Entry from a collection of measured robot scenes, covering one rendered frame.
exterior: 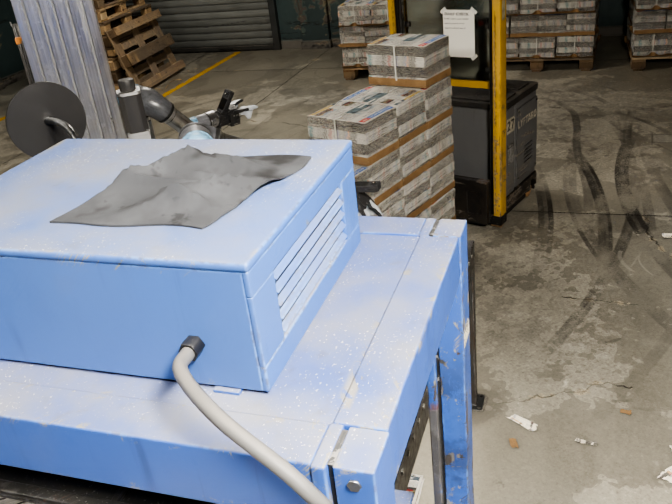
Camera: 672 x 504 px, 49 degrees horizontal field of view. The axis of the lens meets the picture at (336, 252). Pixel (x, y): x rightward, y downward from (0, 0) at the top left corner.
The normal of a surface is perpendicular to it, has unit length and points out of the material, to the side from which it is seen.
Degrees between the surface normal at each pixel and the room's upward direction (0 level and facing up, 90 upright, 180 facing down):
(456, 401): 90
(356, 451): 0
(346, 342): 0
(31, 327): 90
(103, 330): 90
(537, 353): 0
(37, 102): 90
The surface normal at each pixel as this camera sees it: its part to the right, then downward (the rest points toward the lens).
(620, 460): -0.11, -0.88
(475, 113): -0.59, 0.43
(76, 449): -0.30, 0.47
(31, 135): 0.60, 0.31
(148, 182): -0.35, -0.19
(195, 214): -0.19, -0.73
